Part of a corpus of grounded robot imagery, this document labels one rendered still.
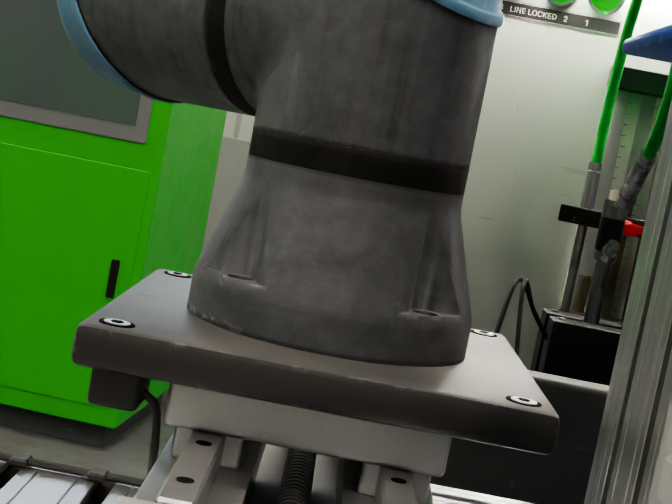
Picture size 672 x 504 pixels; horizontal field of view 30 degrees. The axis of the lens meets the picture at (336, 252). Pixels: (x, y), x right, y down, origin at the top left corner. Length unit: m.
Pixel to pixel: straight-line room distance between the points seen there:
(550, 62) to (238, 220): 1.13
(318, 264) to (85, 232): 3.36
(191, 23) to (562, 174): 1.10
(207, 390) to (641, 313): 0.20
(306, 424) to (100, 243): 3.36
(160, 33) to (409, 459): 0.27
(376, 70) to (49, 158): 3.39
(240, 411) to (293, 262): 0.08
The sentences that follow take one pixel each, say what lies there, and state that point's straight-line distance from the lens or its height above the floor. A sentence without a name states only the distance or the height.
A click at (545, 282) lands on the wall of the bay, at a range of 1.73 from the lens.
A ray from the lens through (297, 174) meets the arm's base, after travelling 0.62.
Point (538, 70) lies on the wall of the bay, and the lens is 1.72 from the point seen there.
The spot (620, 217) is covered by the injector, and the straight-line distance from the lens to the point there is 1.44.
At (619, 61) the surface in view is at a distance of 1.63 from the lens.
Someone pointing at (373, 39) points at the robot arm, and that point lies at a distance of 0.61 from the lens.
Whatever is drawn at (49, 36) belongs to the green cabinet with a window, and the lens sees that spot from 3.98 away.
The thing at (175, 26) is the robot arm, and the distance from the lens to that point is 0.69.
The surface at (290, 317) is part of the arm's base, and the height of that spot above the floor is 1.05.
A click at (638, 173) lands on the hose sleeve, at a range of 1.34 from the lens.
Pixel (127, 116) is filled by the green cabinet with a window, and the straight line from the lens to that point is 3.89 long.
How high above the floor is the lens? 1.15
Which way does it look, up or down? 6 degrees down
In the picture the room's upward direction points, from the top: 11 degrees clockwise
